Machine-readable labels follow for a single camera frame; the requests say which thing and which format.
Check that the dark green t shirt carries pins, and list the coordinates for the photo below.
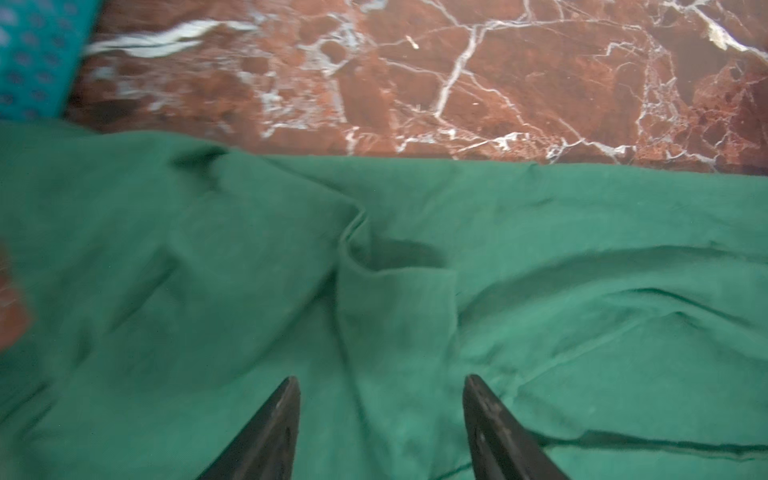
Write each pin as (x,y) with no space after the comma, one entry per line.
(173,283)

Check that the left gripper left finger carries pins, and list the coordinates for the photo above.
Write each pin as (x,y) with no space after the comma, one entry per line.
(265,447)

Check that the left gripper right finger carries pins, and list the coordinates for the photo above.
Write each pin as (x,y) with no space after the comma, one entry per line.
(500,447)

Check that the teal plastic laundry basket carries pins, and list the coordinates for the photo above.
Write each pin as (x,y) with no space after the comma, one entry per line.
(42,43)

